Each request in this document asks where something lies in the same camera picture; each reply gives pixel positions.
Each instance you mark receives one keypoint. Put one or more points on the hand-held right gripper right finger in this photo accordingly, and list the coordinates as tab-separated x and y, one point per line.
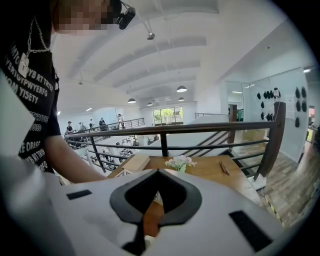
205	212

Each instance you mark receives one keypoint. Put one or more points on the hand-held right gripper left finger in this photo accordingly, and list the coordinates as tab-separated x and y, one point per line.
95	212

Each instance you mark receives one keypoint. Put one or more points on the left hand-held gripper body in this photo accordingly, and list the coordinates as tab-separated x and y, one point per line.
127	173

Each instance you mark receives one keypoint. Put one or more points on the person's left forearm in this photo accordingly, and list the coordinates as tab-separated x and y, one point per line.
70	160

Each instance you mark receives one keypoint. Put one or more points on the brown wooden table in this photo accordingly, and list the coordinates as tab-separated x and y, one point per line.
205	170

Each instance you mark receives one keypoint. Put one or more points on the brown stick on table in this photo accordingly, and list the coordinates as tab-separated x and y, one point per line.
224	168

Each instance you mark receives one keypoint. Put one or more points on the thin metal balcony railing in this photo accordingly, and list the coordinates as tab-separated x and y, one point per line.
210	114
130	120

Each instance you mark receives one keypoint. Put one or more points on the pink artificial flower bouquet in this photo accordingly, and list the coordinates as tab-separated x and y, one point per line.
180	160

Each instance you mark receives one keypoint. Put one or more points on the yellow black striped floor strip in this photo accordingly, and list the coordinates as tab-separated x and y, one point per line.
272	210

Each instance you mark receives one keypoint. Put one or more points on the large glass window door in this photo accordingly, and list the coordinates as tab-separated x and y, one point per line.
166	115

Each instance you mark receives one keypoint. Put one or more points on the dark metal stair railing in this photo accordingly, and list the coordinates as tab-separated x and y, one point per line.
200	126

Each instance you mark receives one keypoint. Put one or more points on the cardboard box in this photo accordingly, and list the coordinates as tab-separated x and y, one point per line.
252	135

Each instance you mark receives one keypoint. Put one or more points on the group of black pendant lamps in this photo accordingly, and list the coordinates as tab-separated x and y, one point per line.
181	89

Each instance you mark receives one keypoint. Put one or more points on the hanging ceiling spotlight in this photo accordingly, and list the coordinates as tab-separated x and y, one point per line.
150	37
80	82

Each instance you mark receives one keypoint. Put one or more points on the white paper notice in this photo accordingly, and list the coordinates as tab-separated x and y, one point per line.
290	106

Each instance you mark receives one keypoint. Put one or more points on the person's head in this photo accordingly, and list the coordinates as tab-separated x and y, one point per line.
82	17

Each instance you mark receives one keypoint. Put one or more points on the person's black printed shirt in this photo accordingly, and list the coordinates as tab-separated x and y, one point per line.
15	37

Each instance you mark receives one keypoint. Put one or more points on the slim dark wooden newel post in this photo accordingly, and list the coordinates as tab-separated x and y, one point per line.
233	125

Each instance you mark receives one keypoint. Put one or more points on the thick dark wooden newel post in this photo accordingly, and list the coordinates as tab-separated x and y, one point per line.
273	140

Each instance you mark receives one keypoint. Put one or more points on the group of black wall-hung caps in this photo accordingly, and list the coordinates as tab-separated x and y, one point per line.
297	93

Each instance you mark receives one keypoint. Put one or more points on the black head-worn camera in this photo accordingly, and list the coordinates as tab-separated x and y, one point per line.
127	18

